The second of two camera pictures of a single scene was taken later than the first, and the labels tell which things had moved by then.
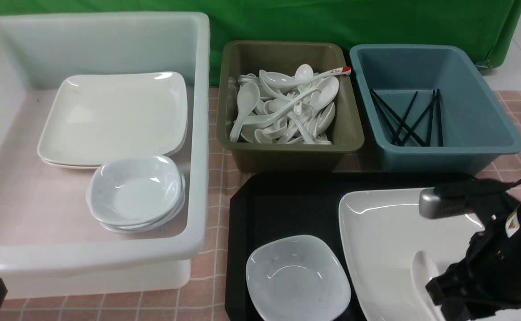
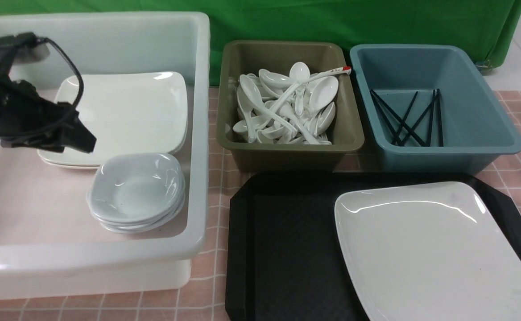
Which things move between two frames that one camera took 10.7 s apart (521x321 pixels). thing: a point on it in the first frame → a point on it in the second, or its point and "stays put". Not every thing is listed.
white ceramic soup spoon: x=423 y=268 → x=252 y=95
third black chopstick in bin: x=419 y=119 stays put
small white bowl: x=299 y=277 → x=134 y=187
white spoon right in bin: x=329 y=87 stays put
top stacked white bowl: x=134 y=190 stays put
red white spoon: x=280 y=80 → x=247 y=125
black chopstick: x=432 y=114 stays put
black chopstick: x=386 y=120 stays put
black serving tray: x=270 y=204 stays put
